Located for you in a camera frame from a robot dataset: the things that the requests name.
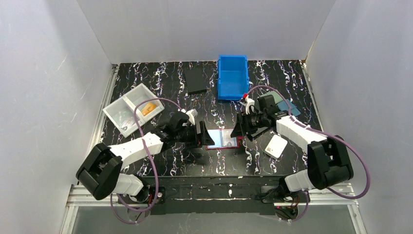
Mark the red card holder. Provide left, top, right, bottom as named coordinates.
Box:
left=206, top=129, right=240, bottom=150

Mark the orange credit card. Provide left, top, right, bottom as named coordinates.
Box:
left=141, top=102, right=157, bottom=116

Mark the white divided tray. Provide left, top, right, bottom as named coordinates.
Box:
left=103, top=83, right=165, bottom=137

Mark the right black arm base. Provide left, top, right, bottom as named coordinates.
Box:
left=254, top=185, right=310, bottom=223

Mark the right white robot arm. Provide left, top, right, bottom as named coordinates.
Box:
left=230, top=94, right=354, bottom=198

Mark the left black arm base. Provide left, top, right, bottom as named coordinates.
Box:
left=120, top=185, right=167, bottom=205

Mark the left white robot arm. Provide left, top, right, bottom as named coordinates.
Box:
left=75, top=109, right=215, bottom=200

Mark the blue card holder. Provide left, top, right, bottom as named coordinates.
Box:
left=277, top=100, right=301, bottom=117

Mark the green card holder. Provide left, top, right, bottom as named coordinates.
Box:
left=262, top=91, right=283, bottom=103

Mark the white card holder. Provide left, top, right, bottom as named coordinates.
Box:
left=264, top=135, right=288, bottom=159

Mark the black notebook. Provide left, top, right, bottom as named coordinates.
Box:
left=246, top=127, right=270, bottom=141

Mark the blue plastic bin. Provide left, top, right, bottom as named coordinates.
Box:
left=217, top=55, right=249, bottom=101

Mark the black foam pad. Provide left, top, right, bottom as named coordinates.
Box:
left=184, top=68, right=207, bottom=95

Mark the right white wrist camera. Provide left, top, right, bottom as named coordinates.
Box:
left=240, top=93, right=255, bottom=115

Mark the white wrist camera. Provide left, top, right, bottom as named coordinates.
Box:
left=186, top=109, right=198, bottom=125
left=240, top=93, right=255, bottom=115

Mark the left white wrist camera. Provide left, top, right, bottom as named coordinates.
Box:
left=186, top=109, right=198, bottom=125

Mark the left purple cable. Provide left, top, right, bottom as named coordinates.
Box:
left=110, top=97, right=191, bottom=225

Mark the purple cable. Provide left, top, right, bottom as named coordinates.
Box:
left=245, top=85, right=372, bottom=223
left=110, top=97, right=191, bottom=225

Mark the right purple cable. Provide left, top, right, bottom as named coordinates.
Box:
left=245, top=85, right=372, bottom=223

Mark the aluminium frame rail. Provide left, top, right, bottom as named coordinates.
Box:
left=60, top=185, right=367, bottom=234

